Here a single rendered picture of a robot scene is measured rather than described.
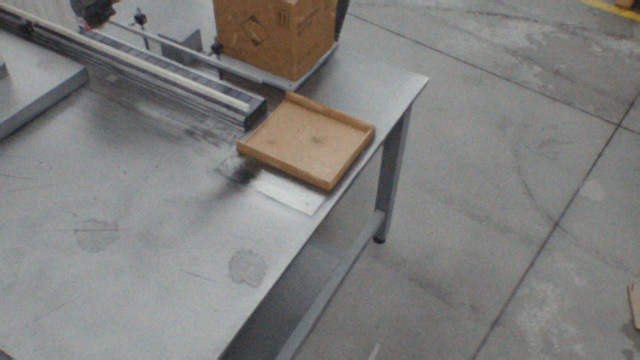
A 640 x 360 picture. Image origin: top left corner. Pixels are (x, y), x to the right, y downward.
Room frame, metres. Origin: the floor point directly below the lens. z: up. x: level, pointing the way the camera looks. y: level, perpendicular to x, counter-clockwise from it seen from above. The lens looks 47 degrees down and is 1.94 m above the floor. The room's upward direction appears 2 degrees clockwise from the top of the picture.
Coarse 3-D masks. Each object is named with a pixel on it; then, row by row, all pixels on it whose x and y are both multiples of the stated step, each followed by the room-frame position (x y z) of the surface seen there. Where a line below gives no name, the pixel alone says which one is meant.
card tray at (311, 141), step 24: (288, 96) 1.35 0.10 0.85; (288, 120) 1.26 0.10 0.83; (312, 120) 1.27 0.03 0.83; (336, 120) 1.27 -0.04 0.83; (360, 120) 1.23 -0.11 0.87; (240, 144) 1.13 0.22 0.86; (264, 144) 1.16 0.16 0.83; (288, 144) 1.16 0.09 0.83; (312, 144) 1.16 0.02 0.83; (336, 144) 1.17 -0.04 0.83; (360, 144) 1.14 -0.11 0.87; (288, 168) 1.05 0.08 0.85; (312, 168) 1.07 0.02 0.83; (336, 168) 1.07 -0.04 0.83
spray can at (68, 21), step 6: (54, 0) 1.58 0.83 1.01; (60, 0) 1.58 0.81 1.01; (66, 0) 1.60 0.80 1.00; (54, 6) 1.59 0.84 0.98; (60, 6) 1.58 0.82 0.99; (66, 6) 1.59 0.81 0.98; (60, 12) 1.58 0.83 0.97; (66, 12) 1.59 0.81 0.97; (72, 12) 1.60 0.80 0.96; (60, 18) 1.58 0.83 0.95; (66, 18) 1.58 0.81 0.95; (72, 18) 1.60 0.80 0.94; (60, 24) 1.59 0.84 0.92; (66, 24) 1.58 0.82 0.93; (72, 24) 1.59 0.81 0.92; (72, 30) 1.59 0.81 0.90; (78, 30) 1.60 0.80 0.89
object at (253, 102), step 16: (16, 16) 1.69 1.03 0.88; (48, 32) 1.60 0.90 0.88; (80, 32) 1.61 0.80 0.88; (96, 32) 1.61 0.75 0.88; (128, 48) 1.53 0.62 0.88; (128, 64) 1.45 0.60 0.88; (160, 64) 1.45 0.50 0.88; (160, 80) 1.38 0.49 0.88; (192, 80) 1.38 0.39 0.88; (208, 80) 1.38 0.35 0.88; (208, 96) 1.30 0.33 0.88; (240, 96) 1.31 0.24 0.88; (240, 112) 1.24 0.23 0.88
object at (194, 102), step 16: (0, 16) 1.70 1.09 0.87; (16, 32) 1.67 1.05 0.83; (32, 32) 1.63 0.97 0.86; (64, 48) 1.56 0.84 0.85; (80, 48) 1.52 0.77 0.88; (96, 64) 1.49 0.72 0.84; (112, 64) 1.45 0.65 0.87; (176, 64) 1.46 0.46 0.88; (128, 80) 1.43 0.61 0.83; (144, 80) 1.40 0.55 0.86; (176, 96) 1.33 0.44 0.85; (192, 96) 1.30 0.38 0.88; (256, 96) 1.31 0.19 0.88; (208, 112) 1.28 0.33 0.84; (224, 112) 1.24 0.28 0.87; (256, 112) 1.26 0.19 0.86; (240, 128) 1.22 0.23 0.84
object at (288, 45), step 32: (224, 0) 1.55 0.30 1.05; (256, 0) 1.49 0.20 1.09; (288, 0) 1.44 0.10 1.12; (320, 0) 1.54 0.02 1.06; (224, 32) 1.55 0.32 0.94; (256, 32) 1.49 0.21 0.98; (288, 32) 1.43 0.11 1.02; (320, 32) 1.55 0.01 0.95; (256, 64) 1.49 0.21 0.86; (288, 64) 1.43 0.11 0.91
